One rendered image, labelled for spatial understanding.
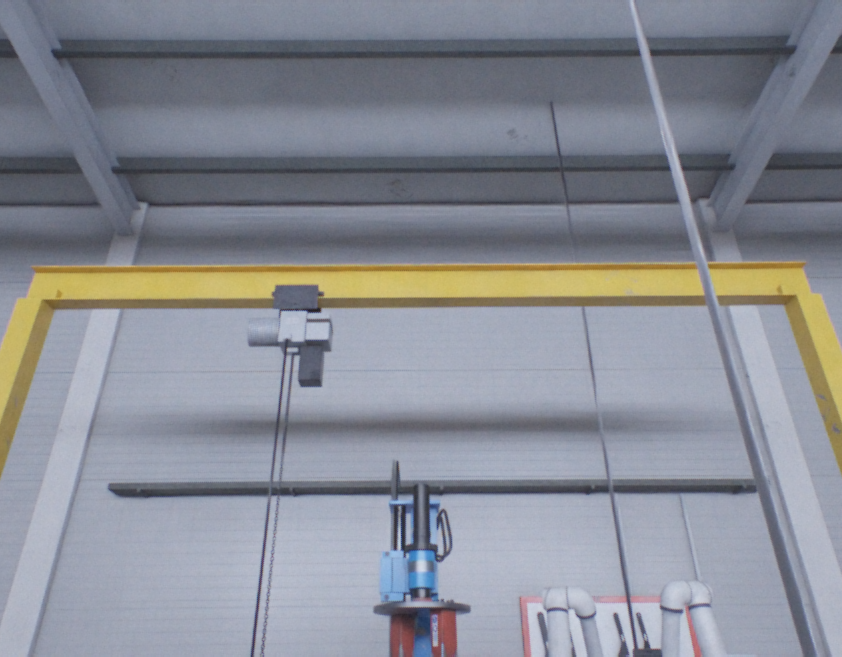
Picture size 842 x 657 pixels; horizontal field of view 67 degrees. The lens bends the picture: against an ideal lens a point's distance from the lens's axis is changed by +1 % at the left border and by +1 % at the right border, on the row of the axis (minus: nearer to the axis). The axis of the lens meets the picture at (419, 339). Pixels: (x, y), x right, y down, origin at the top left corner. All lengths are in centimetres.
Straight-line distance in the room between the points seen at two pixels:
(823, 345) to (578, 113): 379
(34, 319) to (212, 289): 112
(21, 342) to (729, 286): 468
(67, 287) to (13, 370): 68
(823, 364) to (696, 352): 285
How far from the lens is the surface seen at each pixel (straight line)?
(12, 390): 462
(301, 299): 424
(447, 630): 383
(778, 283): 499
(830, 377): 466
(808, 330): 478
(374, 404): 652
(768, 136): 752
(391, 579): 431
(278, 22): 677
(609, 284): 453
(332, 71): 694
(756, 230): 865
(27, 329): 479
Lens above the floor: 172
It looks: 29 degrees up
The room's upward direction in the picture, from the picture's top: straight up
